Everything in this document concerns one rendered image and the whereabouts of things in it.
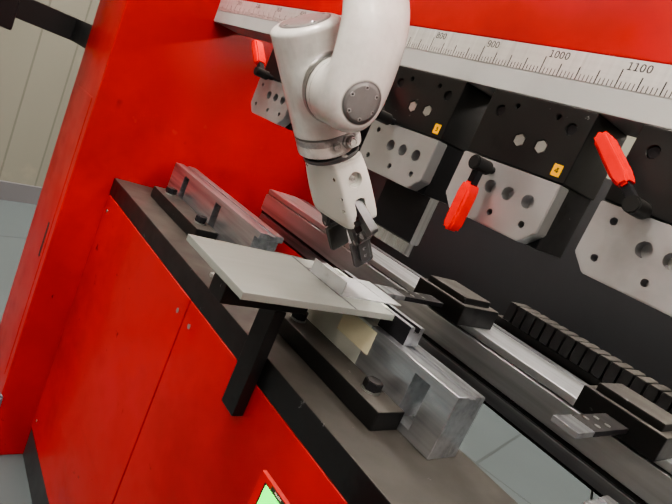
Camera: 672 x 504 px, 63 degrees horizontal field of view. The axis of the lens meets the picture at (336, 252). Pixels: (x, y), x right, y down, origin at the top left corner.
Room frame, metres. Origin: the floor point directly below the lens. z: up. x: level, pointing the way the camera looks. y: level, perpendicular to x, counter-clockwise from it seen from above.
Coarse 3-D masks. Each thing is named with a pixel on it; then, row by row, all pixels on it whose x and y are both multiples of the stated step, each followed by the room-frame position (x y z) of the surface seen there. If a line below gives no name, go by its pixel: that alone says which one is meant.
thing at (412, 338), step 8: (344, 272) 0.91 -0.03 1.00; (392, 312) 0.78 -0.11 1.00; (400, 312) 0.80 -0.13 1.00; (384, 320) 0.79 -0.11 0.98; (400, 320) 0.77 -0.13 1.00; (408, 320) 0.79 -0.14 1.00; (384, 328) 0.78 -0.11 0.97; (392, 328) 0.77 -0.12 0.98; (400, 328) 0.76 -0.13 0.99; (408, 328) 0.75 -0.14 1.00; (416, 328) 0.77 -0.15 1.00; (392, 336) 0.77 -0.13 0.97; (400, 336) 0.76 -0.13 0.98; (408, 336) 0.75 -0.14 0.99; (416, 336) 0.76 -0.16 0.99; (408, 344) 0.76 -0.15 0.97; (416, 344) 0.77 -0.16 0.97
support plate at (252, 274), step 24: (192, 240) 0.72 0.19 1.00; (216, 240) 0.76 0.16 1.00; (216, 264) 0.66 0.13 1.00; (240, 264) 0.70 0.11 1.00; (264, 264) 0.75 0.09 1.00; (288, 264) 0.80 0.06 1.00; (312, 264) 0.86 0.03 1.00; (240, 288) 0.61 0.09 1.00; (264, 288) 0.64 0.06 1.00; (288, 288) 0.69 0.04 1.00; (312, 288) 0.73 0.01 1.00; (336, 312) 0.70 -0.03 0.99; (360, 312) 0.73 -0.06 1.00; (384, 312) 0.77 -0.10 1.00
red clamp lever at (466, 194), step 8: (472, 160) 0.68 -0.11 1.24; (480, 160) 0.68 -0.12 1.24; (488, 160) 0.69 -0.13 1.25; (472, 168) 0.68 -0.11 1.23; (480, 168) 0.68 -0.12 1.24; (488, 168) 0.69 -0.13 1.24; (472, 176) 0.69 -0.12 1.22; (480, 176) 0.69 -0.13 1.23; (464, 184) 0.69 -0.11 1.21; (472, 184) 0.69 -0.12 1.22; (464, 192) 0.68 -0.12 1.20; (472, 192) 0.68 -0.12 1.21; (456, 200) 0.69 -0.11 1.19; (464, 200) 0.68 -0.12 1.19; (472, 200) 0.69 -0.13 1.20; (456, 208) 0.68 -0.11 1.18; (464, 208) 0.68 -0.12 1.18; (448, 216) 0.69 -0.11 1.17; (456, 216) 0.68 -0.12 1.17; (464, 216) 0.69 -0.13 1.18; (448, 224) 0.68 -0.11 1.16; (456, 224) 0.68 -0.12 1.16
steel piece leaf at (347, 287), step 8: (320, 264) 0.80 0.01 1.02; (312, 272) 0.81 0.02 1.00; (320, 272) 0.80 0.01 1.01; (328, 272) 0.79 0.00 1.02; (328, 280) 0.78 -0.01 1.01; (336, 280) 0.77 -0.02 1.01; (344, 280) 0.76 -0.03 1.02; (352, 280) 0.86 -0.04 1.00; (336, 288) 0.76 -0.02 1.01; (344, 288) 0.75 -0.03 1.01; (352, 288) 0.81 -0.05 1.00; (360, 288) 0.83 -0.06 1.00; (344, 296) 0.76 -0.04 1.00; (352, 296) 0.77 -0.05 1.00; (360, 296) 0.79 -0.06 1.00; (368, 296) 0.81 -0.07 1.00; (376, 296) 0.83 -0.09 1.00
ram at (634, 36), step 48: (288, 0) 1.21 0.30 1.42; (336, 0) 1.08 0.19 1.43; (432, 0) 0.89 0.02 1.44; (480, 0) 0.82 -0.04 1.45; (528, 0) 0.76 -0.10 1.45; (576, 0) 0.71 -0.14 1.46; (624, 0) 0.67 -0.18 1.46; (576, 48) 0.69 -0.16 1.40; (624, 48) 0.65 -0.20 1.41; (576, 96) 0.67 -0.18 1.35; (624, 96) 0.63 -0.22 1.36
